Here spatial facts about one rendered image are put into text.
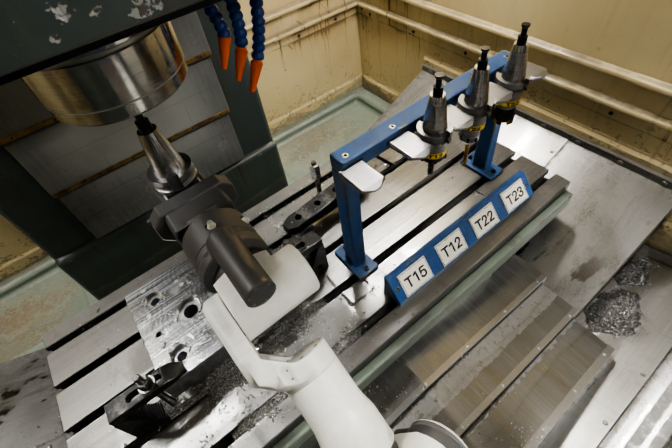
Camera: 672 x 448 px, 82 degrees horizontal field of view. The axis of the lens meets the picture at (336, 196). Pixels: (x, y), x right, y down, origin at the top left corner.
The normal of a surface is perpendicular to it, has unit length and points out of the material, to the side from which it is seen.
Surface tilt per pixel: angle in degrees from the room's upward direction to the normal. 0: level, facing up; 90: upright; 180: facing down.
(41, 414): 24
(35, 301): 0
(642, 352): 17
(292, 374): 31
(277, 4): 90
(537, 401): 8
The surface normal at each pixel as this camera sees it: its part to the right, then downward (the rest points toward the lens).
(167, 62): 0.96, 0.13
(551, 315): 0.00, -0.73
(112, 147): 0.61, 0.55
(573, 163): -0.42, -0.40
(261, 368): 0.20, -0.29
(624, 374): -0.29, -0.80
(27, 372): 0.22, -0.82
